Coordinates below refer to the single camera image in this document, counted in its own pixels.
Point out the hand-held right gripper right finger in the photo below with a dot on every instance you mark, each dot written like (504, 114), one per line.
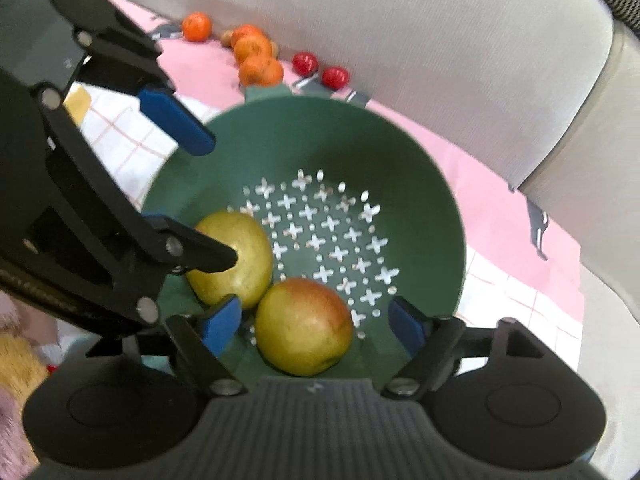
(407, 327)

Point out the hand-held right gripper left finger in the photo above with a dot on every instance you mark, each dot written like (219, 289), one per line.
(222, 322)

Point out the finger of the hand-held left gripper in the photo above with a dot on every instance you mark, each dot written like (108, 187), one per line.
(175, 120)
(205, 255)

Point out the yellow-green apple with red blush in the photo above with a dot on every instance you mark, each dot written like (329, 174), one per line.
(300, 325)

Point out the orange mandarin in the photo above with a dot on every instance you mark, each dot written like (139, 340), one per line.
(196, 26)
(252, 50)
(248, 31)
(260, 71)

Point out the brown longan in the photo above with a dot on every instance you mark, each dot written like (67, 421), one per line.
(275, 49)
(227, 38)

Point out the green colander bowl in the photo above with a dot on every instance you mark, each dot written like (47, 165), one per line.
(350, 150)

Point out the red cherry tomato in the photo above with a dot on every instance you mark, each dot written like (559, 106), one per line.
(305, 63)
(335, 78)

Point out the pink printed blanket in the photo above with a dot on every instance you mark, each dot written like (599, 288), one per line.
(450, 170)

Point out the yellow plush toy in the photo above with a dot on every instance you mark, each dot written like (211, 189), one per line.
(20, 370)

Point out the pink fluffy plush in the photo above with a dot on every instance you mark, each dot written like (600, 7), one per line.
(10, 435)

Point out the beige sofa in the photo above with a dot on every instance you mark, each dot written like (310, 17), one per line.
(400, 35)

